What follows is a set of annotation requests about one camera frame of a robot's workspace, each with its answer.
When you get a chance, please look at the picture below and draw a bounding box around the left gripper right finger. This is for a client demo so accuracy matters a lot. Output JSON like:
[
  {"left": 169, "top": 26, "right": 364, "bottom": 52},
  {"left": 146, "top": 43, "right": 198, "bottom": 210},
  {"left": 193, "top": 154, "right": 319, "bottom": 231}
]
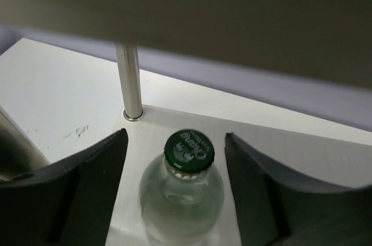
[{"left": 225, "top": 133, "right": 371, "bottom": 245}]

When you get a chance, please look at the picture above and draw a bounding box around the white two-tier shelf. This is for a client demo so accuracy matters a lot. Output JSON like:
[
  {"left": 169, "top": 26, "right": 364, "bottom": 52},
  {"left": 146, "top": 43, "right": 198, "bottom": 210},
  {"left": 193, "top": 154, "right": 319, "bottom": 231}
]
[{"left": 1, "top": 0, "right": 371, "bottom": 245}]

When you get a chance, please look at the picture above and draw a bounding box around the clear Chang bottle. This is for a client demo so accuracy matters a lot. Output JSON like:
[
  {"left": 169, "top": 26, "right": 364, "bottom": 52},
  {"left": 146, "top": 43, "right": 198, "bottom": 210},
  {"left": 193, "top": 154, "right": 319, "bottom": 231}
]
[{"left": 138, "top": 129, "right": 224, "bottom": 245}]

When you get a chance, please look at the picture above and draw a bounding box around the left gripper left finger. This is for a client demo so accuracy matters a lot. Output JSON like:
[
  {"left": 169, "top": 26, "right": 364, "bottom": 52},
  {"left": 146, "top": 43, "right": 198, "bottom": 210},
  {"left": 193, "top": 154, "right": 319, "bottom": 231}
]
[{"left": 1, "top": 129, "right": 128, "bottom": 245}]

